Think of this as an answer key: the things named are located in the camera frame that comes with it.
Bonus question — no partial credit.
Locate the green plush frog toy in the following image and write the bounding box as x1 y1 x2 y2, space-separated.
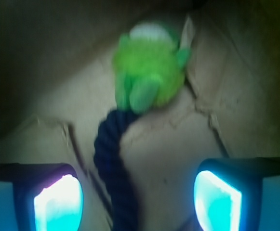
113 22 191 114

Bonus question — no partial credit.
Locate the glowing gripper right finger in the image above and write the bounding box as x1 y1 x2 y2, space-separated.
193 157 280 231

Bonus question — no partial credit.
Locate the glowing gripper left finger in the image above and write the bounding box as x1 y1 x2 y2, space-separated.
0 163 83 231

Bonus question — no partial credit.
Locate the brown paper bag bin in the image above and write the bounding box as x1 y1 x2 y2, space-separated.
0 0 280 231

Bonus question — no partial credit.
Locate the dark blue rope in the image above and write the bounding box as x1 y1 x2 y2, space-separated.
93 107 140 231

